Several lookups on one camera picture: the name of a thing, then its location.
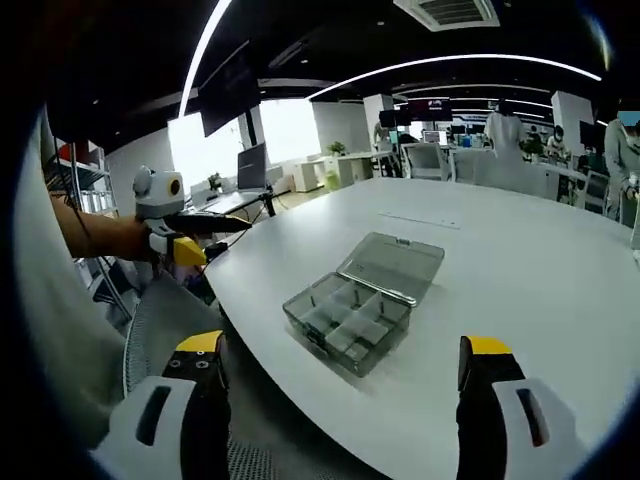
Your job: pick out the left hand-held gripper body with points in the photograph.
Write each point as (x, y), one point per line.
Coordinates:
(157, 195)

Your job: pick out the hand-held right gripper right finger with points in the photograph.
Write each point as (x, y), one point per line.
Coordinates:
(480, 430)

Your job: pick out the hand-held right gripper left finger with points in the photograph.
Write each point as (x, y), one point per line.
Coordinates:
(200, 425)

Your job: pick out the clear plastic compartment box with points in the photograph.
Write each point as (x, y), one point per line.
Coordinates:
(395, 260)

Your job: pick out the metal rack with white bins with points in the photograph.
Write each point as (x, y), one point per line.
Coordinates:
(95, 200)

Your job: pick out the grey laptop on stand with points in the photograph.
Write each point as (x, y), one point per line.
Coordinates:
(252, 167)

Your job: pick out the grey mesh office chair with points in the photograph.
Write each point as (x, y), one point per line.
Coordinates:
(150, 325)

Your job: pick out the hanging dark screen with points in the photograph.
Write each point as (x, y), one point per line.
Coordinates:
(230, 90)

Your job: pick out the green potted plant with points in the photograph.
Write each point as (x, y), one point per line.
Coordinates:
(336, 148)

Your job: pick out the white low cabinet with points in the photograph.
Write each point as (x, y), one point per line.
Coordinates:
(360, 170)

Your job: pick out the white mesh office chair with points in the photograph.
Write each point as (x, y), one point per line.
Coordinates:
(425, 162)

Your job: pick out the red-lit display screen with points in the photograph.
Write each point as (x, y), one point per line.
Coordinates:
(430, 109)

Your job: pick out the ceiling air vent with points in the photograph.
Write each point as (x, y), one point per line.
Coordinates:
(445, 14)

